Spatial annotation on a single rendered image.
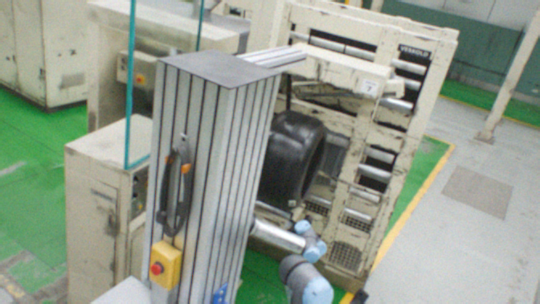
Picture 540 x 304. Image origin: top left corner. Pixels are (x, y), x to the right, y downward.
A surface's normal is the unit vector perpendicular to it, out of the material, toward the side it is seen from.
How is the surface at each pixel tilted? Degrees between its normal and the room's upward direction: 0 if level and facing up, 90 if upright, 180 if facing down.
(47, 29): 90
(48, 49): 90
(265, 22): 90
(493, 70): 90
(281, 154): 60
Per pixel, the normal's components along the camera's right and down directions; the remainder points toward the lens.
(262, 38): -0.39, 0.35
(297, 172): 0.38, 0.27
